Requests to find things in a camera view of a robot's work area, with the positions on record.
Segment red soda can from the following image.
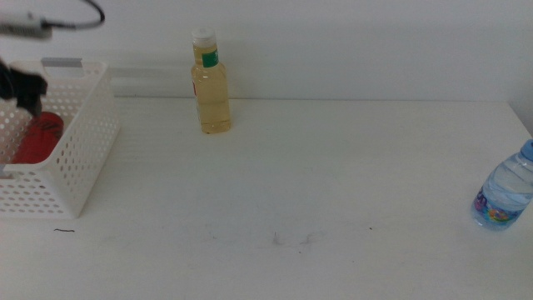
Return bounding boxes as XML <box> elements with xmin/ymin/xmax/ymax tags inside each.
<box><xmin>11</xmin><ymin>111</ymin><xmax>66</xmax><ymax>165</ymax></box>

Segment white perforated plastic basket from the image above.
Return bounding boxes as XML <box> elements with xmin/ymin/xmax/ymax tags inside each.
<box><xmin>0</xmin><ymin>57</ymin><xmax>122</xmax><ymax>221</ymax></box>

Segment clear water bottle blue cap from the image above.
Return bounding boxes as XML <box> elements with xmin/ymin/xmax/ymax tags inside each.
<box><xmin>470</xmin><ymin>138</ymin><xmax>533</xmax><ymax>231</ymax></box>

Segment black left wrist camera cable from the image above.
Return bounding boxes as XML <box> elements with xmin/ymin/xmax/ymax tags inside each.
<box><xmin>43</xmin><ymin>0</ymin><xmax>106</xmax><ymax>31</ymax></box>

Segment yellow liquid bottle white cap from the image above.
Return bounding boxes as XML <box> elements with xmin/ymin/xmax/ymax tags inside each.
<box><xmin>190</xmin><ymin>27</ymin><xmax>232</xmax><ymax>135</ymax></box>

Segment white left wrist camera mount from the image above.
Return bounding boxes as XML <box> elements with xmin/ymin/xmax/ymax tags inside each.
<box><xmin>0</xmin><ymin>12</ymin><xmax>53</xmax><ymax>41</ymax></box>

